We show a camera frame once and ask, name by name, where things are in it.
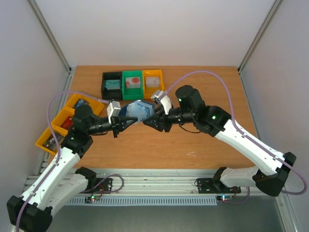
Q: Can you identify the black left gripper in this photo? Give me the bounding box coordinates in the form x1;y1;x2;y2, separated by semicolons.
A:
87;112;138;138

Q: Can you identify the blue zip card holder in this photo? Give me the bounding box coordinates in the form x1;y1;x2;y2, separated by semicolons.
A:
119;100;155;125

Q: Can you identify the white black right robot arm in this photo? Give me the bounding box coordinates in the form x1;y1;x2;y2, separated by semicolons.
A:
143;85;296;197

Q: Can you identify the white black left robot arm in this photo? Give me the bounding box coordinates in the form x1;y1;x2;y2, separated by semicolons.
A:
7;105;138;232

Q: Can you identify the yellow bin with blue cards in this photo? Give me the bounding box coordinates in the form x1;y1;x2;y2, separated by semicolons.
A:
65;93;104;115

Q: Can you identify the grey white card stack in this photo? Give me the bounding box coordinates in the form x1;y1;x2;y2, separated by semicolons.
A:
145;76;160;88

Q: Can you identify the teal card stack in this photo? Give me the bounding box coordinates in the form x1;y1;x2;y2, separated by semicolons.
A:
104;79;121;90

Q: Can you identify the red white card stack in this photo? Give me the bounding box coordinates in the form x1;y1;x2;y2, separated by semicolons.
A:
125;76;141;88

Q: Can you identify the blue card stack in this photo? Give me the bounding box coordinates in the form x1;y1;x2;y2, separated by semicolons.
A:
73;99;89;109

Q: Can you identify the yellow bin with red cards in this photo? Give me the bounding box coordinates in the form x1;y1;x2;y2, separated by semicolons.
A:
51;106;75;136

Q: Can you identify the dark card stack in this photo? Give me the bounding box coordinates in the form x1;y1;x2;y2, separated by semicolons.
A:
42;133;63;150

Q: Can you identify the green bin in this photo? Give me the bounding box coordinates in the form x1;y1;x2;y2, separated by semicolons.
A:
122;70;143;101

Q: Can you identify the black bin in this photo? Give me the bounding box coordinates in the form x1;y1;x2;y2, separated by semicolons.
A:
101;72;123;101

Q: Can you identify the yellow bin at table back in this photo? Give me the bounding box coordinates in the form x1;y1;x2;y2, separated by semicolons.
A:
142;70;165;99

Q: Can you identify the left small circuit board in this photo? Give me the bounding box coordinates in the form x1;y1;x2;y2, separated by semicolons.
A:
84;196;100;203

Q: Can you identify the small circuit board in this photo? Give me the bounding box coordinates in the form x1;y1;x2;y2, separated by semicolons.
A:
84;196;100;203
217;195;234;202

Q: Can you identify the right small circuit board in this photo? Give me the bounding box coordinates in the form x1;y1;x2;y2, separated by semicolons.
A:
217;195;234;202

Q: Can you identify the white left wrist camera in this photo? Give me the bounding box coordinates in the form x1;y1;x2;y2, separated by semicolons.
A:
107;101;121;124

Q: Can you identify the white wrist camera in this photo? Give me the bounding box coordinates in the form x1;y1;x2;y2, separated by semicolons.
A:
151;90;173;115
107;101;121;124

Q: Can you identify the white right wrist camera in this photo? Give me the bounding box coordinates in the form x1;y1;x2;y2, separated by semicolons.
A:
151;90;173;115

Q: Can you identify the aluminium rail base frame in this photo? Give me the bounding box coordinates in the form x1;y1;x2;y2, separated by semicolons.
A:
21;154;288;197

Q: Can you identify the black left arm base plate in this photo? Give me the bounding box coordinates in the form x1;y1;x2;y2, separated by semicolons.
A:
81;178;113;193

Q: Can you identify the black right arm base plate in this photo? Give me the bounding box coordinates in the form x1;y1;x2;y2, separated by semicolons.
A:
194;178;241;194

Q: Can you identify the grey slotted cable duct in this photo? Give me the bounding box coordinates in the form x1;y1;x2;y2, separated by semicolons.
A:
67;196;217;207

